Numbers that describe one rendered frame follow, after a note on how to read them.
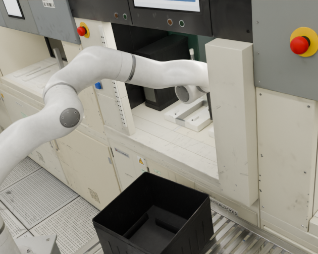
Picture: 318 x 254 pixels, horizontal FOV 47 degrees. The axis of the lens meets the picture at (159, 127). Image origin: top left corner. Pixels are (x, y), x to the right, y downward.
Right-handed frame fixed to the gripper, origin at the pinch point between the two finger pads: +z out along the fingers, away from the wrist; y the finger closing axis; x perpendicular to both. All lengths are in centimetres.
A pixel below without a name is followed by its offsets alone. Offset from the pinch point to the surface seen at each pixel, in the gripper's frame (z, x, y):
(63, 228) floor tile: -54, -120, -112
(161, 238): -57, -43, 6
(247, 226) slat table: -34, -44, 25
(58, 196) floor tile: -39, -120, -144
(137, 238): -62, -43, 0
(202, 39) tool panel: 45, -15, -60
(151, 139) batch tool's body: -26, -33, -30
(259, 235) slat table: -35, -44, 31
